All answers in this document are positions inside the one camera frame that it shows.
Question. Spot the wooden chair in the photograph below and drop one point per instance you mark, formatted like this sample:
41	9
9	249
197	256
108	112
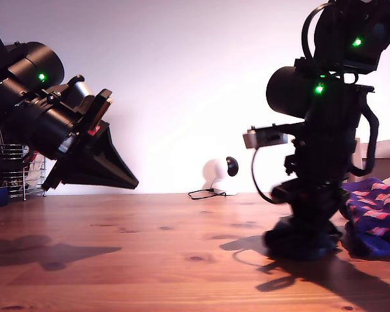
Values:
386	152

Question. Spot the white round security camera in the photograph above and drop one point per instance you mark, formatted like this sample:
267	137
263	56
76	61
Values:
219	175

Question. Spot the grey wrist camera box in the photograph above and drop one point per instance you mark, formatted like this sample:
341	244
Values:
79	92
265	136

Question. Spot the white paper napkins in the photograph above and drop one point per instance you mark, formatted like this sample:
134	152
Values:
35	175

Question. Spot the grey dark-toed sock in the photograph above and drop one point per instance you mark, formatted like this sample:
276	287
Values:
299	243

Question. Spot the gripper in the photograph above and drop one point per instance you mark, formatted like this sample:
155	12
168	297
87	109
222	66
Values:
58	126

